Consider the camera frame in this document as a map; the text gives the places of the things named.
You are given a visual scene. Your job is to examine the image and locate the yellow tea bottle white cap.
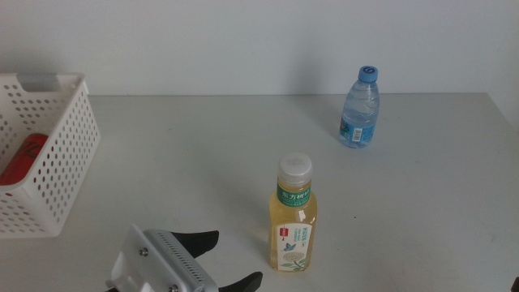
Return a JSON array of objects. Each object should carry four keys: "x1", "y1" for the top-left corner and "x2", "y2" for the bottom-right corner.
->
[{"x1": 268, "y1": 152, "x2": 319, "y2": 273}]

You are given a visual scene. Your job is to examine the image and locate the red soda can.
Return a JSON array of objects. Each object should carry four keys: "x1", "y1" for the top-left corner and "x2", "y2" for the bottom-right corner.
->
[{"x1": 0, "y1": 132, "x2": 49, "y2": 187}]

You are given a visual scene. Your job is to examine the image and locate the clear water bottle blue cap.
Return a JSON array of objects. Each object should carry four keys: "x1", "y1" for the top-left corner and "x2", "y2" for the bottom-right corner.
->
[{"x1": 338, "y1": 65, "x2": 381, "y2": 149}]

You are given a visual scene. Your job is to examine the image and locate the white perforated plastic basket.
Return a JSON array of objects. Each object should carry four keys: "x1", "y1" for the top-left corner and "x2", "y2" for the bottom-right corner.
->
[{"x1": 0, "y1": 72, "x2": 101, "y2": 238}]

